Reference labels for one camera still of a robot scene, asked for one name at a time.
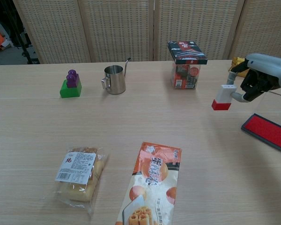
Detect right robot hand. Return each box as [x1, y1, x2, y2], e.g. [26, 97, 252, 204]
[226, 53, 281, 104]

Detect red and white block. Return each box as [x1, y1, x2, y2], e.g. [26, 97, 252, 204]
[211, 84, 237, 111]

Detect golden biscuit packet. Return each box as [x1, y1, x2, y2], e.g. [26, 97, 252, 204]
[228, 56, 249, 78]

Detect red ink pad clear lid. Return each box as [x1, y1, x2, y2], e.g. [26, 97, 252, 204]
[240, 93, 281, 156]

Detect clear snack box palace lid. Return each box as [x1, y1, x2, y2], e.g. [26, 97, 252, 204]
[167, 40, 208, 90]

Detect woven rattan folding screen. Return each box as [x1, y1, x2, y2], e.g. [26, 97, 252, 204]
[12, 0, 281, 65]

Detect stainless steel spouted pitcher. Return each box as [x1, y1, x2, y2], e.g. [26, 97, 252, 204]
[101, 57, 132, 95]

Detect orange egg roll bag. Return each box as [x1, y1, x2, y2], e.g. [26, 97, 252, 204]
[114, 141, 182, 225]

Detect purple toy block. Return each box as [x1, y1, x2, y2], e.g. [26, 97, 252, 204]
[66, 68, 80, 90]

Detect green toy block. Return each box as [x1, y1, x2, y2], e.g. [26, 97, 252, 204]
[59, 79, 83, 99]

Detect packaged bread clear wrapper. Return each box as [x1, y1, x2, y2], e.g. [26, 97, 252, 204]
[42, 146, 110, 217]

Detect black tripod stand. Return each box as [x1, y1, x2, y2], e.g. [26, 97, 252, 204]
[3, 0, 41, 65]

